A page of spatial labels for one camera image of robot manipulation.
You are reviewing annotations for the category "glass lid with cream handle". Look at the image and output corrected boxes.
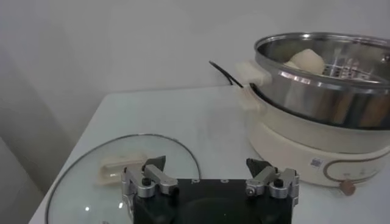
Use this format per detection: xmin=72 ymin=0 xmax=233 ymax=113
xmin=44 ymin=133 xmax=202 ymax=224

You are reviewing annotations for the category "black cooker power cord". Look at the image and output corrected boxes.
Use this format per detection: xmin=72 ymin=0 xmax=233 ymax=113
xmin=208 ymin=60 xmax=244 ymax=89

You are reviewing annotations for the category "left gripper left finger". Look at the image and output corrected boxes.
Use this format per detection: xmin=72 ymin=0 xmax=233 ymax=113
xmin=121 ymin=155 xmax=179 ymax=214

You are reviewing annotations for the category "white steamed baozi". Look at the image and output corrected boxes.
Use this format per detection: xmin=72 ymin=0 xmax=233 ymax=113
xmin=289 ymin=48 xmax=326 ymax=75

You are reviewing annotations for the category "stainless steel steamer basket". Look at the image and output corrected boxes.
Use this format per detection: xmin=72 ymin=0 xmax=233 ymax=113
xmin=236 ymin=32 xmax=390 ymax=131

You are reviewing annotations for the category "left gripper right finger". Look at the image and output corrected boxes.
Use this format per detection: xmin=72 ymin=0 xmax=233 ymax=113
xmin=245 ymin=157 xmax=300 ymax=208

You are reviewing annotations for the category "cream electric cooker base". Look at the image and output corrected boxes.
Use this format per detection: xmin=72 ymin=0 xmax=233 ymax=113
xmin=239 ymin=83 xmax=390 ymax=197

